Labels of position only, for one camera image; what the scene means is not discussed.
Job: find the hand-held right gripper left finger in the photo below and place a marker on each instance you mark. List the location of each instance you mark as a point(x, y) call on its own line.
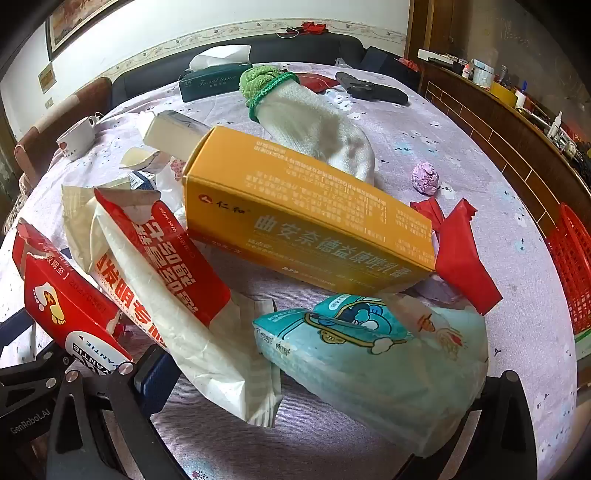
point(154, 383)

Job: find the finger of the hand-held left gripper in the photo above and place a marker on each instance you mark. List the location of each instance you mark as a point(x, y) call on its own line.
point(27, 378)
point(16, 326)

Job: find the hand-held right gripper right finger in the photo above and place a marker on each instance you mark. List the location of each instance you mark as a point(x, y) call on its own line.
point(503, 415)

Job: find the red footprint packet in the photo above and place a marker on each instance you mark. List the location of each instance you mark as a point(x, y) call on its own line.
point(60, 300)

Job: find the red white wipe packet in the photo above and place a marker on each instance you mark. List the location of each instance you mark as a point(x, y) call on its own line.
point(152, 286)

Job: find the light blue tissue packet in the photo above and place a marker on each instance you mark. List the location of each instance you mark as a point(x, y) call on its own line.
point(369, 369)

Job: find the red plastic basket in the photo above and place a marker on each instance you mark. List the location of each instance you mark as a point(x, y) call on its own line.
point(572, 272)

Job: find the orange medicine box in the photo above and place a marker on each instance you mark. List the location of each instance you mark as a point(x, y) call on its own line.
point(295, 221)

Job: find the red plastic wrapper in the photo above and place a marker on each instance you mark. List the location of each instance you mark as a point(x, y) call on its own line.
point(461, 258)

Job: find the blue white medicine box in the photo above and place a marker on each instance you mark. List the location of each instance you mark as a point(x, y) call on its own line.
point(144, 181)

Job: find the white cup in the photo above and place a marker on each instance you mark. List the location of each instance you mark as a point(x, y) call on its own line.
point(76, 141)

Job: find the torn white cardboard piece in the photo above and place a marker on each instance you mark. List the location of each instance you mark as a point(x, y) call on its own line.
point(138, 159)

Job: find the brown chair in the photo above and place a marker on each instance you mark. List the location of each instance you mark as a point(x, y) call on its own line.
point(55, 115)

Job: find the purple crumpled paper ball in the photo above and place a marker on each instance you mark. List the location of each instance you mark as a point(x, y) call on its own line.
point(425, 180)

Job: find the floral purple tablecloth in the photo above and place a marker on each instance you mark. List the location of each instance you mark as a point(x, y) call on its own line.
point(485, 152)

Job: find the black sofa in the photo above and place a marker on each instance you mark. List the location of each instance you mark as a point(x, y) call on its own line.
point(152, 74)

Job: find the white dropper bottle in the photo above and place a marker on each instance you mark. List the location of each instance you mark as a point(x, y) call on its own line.
point(557, 123)

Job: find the white work glove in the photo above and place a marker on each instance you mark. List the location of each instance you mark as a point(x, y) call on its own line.
point(323, 134)

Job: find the dark green tissue box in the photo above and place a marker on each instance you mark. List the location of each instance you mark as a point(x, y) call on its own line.
point(212, 83)

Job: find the framed horse painting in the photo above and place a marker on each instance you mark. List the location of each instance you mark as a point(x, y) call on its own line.
point(74, 21)

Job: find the white cylinder jar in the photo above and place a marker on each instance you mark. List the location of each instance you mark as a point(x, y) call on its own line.
point(520, 99)

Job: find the green cloth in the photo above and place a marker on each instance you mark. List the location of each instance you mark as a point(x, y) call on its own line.
point(258, 78)

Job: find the yellow container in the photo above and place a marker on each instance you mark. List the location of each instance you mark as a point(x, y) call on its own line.
point(502, 91)

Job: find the red pouch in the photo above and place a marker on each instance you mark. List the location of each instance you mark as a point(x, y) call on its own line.
point(318, 83)

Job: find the light blue box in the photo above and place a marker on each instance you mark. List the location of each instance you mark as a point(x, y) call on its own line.
point(482, 73)

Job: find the black toy pistol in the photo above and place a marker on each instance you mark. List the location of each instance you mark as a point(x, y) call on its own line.
point(369, 90)

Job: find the red cloth item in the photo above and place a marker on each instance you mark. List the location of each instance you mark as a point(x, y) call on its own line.
point(314, 27)

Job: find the wall sticker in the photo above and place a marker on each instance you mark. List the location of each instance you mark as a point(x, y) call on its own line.
point(47, 78)

